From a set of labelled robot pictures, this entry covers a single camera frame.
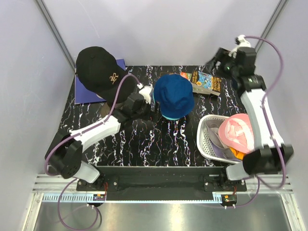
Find teal bucket hat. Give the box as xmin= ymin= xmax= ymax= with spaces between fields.
xmin=153 ymin=93 xmax=185 ymax=120

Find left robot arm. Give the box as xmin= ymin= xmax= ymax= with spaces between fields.
xmin=44 ymin=92 xmax=154 ymax=191

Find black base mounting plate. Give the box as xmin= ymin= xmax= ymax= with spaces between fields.
xmin=77 ymin=166 xmax=247 ymax=193

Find lavender grey cap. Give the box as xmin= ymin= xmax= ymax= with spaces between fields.
xmin=205 ymin=119 xmax=239 ymax=161

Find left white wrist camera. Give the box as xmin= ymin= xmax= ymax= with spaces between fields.
xmin=137 ymin=83 xmax=154 ymax=104

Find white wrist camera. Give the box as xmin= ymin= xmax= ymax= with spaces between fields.
xmin=229 ymin=35 xmax=251 ymax=58
xmin=137 ymin=83 xmax=154 ymax=104

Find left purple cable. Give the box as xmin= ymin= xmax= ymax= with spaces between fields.
xmin=44 ymin=74 xmax=144 ymax=229

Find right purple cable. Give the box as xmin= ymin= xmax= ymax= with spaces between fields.
xmin=243 ymin=35 xmax=288 ymax=207

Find colourful treehouse book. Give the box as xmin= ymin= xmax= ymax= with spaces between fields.
xmin=180 ymin=70 xmax=221 ymax=96

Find dark blue bucket hat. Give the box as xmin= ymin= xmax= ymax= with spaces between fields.
xmin=153 ymin=74 xmax=194 ymax=120

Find black baseball cap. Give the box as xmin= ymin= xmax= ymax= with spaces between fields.
xmin=76 ymin=46 xmax=137 ymax=104

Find purple cable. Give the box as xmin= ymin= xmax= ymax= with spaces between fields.
xmin=243 ymin=35 xmax=288 ymax=207
xmin=44 ymin=74 xmax=144 ymax=229

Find white perforated basket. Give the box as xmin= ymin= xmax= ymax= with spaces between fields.
xmin=196 ymin=115 xmax=242 ymax=164

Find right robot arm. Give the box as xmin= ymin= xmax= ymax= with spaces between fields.
xmin=205 ymin=47 xmax=294 ymax=191

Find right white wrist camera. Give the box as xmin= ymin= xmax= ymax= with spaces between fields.
xmin=229 ymin=35 xmax=251 ymax=58

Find purple flat book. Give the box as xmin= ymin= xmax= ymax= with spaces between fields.
xmin=75 ymin=57 xmax=126 ymax=104

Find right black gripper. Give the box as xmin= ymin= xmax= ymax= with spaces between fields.
xmin=204 ymin=48 xmax=239 ymax=81

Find orange hat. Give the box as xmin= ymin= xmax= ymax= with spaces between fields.
xmin=230 ymin=147 xmax=246 ymax=160

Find pink bucket hat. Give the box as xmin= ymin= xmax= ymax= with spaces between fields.
xmin=218 ymin=114 xmax=255 ymax=154

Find white foam mannequin head stand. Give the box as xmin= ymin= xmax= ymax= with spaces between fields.
xmin=96 ymin=94 xmax=115 ymax=117

